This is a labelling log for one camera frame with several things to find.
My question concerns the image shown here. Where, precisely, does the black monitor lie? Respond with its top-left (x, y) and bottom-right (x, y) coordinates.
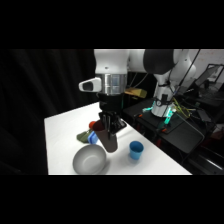
top-left (194, 63), bottom-right (224, 92)

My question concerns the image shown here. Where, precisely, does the tan tag on wrist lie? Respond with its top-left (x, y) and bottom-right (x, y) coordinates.
top-left (124, 87), bottom-right (148, 99)

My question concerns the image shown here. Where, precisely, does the blue plastic cup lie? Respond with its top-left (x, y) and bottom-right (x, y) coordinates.
top-left (128, 140), bottom-right (145, 161)

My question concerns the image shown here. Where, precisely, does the yellow cable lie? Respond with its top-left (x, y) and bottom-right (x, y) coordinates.
top-left (172, 98), bottom-right (194, 120)

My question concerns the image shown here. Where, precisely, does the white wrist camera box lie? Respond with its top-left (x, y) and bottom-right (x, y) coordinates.
top-left (78, 76), bottom-right (102, 93)

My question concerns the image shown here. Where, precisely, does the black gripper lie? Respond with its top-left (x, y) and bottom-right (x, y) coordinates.
top-left (97, 92), bottom-right (128, 140)

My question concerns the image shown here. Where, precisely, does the grey bowl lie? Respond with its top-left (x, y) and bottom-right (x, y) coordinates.
top-left (72, 143), bottom-right (108, 175)

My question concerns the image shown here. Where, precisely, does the black curtain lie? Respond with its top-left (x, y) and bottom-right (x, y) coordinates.
top-left (0, 49), bottom-right (158, 175)

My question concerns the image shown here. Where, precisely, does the green cloth toy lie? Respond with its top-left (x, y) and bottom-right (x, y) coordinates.
top-left (76, 130), bottom-right (93, 144)

